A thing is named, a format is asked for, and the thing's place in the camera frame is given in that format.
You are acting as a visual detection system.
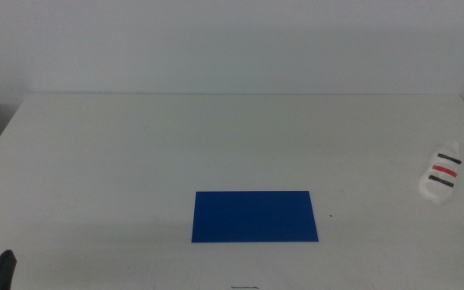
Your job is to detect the white sandal red black straps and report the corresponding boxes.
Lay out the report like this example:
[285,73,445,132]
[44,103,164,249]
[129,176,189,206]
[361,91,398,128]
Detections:
[417,140,462,205]

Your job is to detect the blue rectangular mat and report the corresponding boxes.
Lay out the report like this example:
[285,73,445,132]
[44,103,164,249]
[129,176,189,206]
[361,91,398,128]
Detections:
[191,190,320,243]

